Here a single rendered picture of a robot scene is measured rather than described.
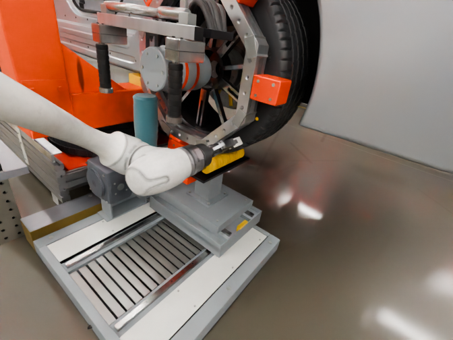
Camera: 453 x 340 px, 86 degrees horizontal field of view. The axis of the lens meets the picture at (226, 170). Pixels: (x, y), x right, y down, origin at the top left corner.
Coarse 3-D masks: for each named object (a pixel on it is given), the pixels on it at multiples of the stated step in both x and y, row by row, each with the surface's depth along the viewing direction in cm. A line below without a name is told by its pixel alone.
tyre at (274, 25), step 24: (264, 0) 70; (288, 0) 79; (264, 24) 72; (288, 24) 72; (288, 48) 72; (264, 72) 77; (288, 72) 75; (288, 96) 81; (264, 120) 82; (288, 120) 98
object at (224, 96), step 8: (216, 40) 102; (224, 40) 100; (240, 40) 96; (240, 48) 97; (232, 56) 95; (240, 56) 98; (216, 64) 101; (232, 64) 96; (232, 72) 97; (240, 72) 97; (232, 80) 99; (240, 80) 101; (224, 96) 109; (224, 104) 110
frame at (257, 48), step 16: (160, 0) 82; (176, 0) 85; (224, 0) 68; (144, 16) 89; (240, 16) 67; (144, 32) 92; (240, 32) 69; (256, 32) 70; (144, 48) 95; (256, 48) 67; (256, 64) 69; (160, 96) 104; (240, 96) 75; (160, 112) 101; (240, 112) 76; (256, 112) 80; (176, 128) 98; (192, 128) 100; (224, 128) 83; (240, 128) 84; (208, 144) 90
